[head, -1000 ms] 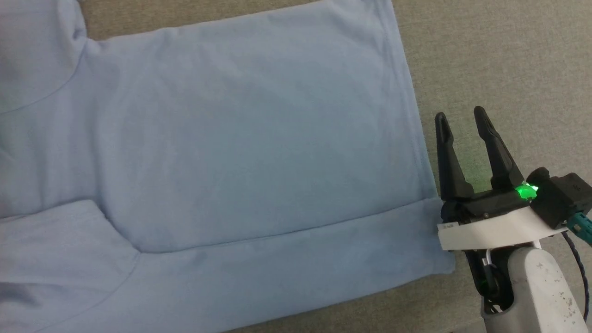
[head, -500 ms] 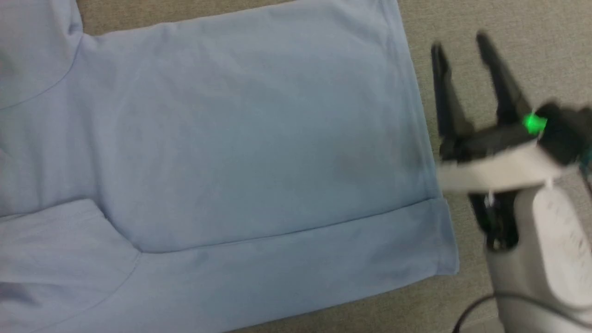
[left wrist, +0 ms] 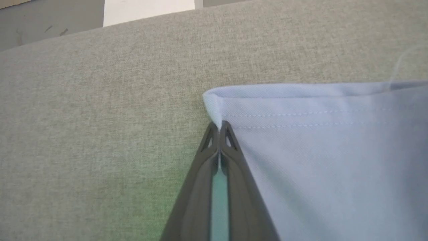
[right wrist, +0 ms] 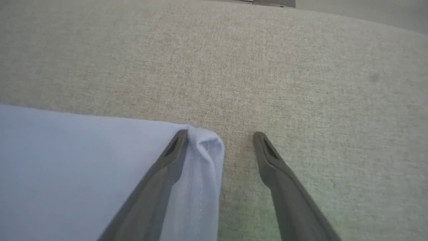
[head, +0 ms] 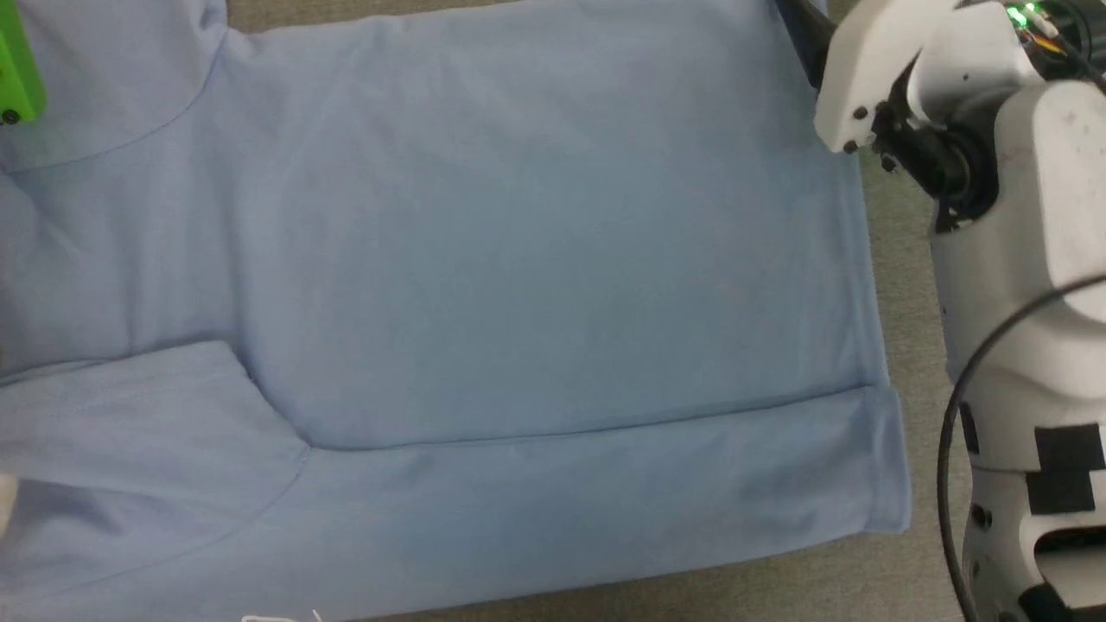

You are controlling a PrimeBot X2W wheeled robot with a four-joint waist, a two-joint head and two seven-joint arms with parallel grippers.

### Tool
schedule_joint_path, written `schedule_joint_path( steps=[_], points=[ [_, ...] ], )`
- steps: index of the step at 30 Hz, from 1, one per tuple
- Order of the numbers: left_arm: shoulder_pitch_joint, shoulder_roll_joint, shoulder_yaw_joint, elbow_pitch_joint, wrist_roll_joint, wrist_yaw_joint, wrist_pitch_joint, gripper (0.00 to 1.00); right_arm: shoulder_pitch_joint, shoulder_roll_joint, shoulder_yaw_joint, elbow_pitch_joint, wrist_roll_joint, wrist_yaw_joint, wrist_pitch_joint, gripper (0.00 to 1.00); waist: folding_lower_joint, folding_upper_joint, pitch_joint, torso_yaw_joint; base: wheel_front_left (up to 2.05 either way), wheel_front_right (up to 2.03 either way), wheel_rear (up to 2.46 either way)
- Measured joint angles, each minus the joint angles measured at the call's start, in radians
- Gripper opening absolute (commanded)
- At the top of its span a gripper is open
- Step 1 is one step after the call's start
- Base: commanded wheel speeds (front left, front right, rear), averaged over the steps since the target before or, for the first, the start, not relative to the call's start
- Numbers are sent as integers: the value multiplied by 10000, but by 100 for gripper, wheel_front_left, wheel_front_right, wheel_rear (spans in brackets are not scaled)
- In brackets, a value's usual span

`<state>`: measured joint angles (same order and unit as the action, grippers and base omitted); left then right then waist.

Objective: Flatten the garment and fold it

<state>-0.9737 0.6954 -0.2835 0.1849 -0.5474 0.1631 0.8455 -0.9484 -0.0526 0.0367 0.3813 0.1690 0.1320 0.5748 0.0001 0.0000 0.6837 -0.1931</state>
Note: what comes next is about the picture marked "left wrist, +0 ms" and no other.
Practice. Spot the light wooden board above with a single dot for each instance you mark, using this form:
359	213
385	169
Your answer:
13	2

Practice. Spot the grey fabric sofa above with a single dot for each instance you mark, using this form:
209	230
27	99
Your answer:
100	100

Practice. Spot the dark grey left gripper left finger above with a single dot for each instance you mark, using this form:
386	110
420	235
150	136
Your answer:
195	194

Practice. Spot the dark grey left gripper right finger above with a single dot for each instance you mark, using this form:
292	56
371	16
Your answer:
244	194

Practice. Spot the light blue garment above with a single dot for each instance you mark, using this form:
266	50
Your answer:
334	160

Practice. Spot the white square pillar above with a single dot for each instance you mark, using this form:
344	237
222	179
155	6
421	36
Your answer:
147	10

